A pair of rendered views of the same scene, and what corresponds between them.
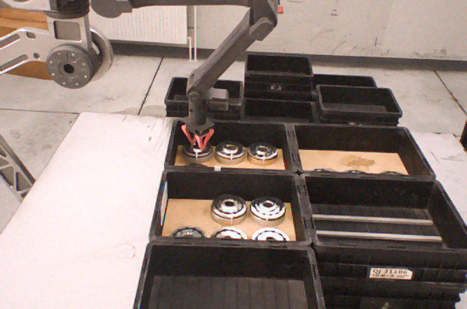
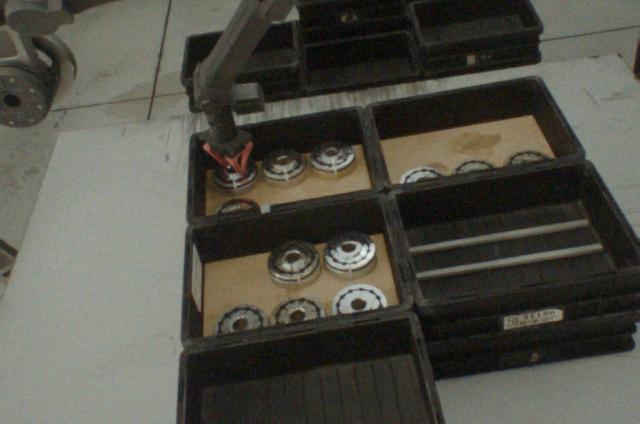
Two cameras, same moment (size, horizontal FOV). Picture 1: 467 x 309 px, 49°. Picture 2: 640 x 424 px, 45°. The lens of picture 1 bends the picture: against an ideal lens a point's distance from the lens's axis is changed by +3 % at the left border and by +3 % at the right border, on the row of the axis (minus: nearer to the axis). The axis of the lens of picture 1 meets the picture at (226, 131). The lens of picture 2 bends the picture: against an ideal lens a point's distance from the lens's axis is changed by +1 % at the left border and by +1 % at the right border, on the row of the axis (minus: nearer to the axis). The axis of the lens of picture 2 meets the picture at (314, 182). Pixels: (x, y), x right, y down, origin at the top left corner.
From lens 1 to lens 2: 0.21 m
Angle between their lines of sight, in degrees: 10
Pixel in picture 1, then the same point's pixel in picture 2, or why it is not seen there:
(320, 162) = (419, 154)
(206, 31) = not seen: outside the picture
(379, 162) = (507, 136)
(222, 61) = (234, 53)
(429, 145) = (583, 81)
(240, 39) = (253, 21)
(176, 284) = (234, 396)
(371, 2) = not seen: outside the picture
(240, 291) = (326, 389)
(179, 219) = (225, 294)
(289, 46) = not seen: outside the picture
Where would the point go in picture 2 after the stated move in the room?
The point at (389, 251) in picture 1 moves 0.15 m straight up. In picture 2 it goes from (524, 293) to (528, 229)
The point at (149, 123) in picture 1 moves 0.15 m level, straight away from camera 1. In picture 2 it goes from (161, 132) to (155, 103)
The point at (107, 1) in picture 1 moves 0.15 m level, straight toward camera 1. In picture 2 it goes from (31, 15) to (37, 62)
